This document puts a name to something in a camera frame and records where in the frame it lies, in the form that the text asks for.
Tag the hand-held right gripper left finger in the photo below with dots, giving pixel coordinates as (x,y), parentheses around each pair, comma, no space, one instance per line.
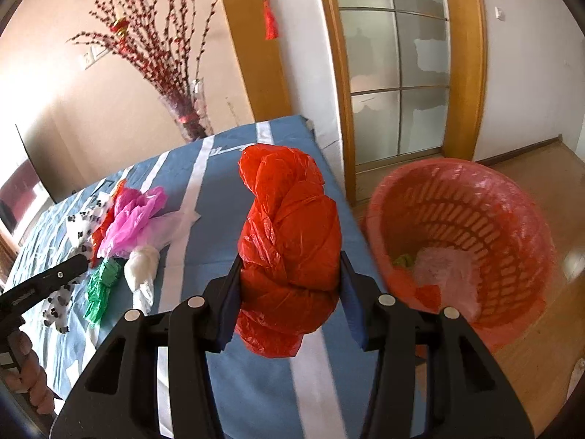
(228,320)

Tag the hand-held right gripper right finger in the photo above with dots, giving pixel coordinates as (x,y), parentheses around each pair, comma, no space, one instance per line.
(352,311)

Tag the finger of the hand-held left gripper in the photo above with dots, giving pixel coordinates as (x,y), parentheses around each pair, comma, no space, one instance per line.
(68,270)

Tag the yellow-green wrapper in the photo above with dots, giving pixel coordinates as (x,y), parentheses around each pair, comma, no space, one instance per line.
(403,260)

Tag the small red plastic bag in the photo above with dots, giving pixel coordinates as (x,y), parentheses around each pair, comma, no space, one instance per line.
(427,295)

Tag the large red plastic bag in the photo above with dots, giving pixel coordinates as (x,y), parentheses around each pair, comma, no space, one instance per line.
(288,247)

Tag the red basket liner bag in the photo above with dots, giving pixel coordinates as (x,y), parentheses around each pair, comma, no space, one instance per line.
(388,219)

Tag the grey plastic waste basket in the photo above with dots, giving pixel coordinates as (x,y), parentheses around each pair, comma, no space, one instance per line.
(480,219)

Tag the person's left hand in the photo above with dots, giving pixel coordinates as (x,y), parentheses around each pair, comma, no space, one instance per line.
(32,375)

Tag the green plastic bag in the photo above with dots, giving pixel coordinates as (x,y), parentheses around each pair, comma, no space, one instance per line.
(98,292)

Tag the black spotted white plastic bag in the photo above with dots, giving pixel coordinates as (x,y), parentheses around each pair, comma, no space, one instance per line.
(82,228)

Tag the white knotted plastic bag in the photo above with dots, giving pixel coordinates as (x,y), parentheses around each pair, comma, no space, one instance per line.
(141,270)

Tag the pink plastic bag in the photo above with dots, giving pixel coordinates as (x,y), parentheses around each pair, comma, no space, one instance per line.
(137,224)

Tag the television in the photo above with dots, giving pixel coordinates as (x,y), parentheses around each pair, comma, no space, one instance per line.
(27,178)

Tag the blue striped tablecloth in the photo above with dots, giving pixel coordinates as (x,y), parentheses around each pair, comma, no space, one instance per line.
(215,219)

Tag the glass vase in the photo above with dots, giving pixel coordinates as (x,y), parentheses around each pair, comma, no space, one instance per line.
(192,114)

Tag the red berry branches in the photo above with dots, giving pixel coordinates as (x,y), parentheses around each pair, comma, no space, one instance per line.
(151,50)

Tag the wood framed glass door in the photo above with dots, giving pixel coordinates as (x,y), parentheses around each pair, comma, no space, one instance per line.
(393,77)

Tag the red knot ornament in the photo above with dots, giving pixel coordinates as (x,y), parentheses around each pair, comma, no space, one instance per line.
(270,20)

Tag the small white wall switch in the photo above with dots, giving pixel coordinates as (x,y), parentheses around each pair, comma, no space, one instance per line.
(500,13)

